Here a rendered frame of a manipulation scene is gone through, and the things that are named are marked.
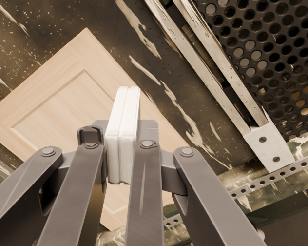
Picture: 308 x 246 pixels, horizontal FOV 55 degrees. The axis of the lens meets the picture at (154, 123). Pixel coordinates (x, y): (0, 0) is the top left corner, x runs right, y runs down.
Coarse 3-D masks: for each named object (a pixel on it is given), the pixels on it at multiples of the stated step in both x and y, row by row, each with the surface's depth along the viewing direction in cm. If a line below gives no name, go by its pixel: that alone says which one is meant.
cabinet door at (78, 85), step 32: (64, 64) 61; (96, 64) 61; (32, 96) 66; (64, 96) 66; (96, 96) 65; (0, 128) 71; (32, 128) 71; (64, 128) 71; (160, 128) 69; (128, 192) 81
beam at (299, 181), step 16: (288, 144) 70; (304, 144) 67; (256, 160) 73; (224, 176) 76; (240, 176) 73; (256, 176) 71; (288, 176) 70; (304, 176) 70; (256, 192) 74; (272, 192) 73; (288, 192) 73; (176, 208) 79; (240, 208) 77; (256, 208) 77; (96, 240) 92; (112, 240) 88; (176, 240) 86
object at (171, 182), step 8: (144, 120) 17; (152, 120) 17; (144, 128) 16; (152, 128) 16; (144, 136) 16; (152, 136) 16; (160, 152) 14; (168, 152) 14; (168, 160) 14; (168, 168) 13; (168, 176) 13; (176, 176) 13; (168, 184) 14; (176, 184) 13; (184, 184) 13; (176, 192) 14; (184, 192) 14
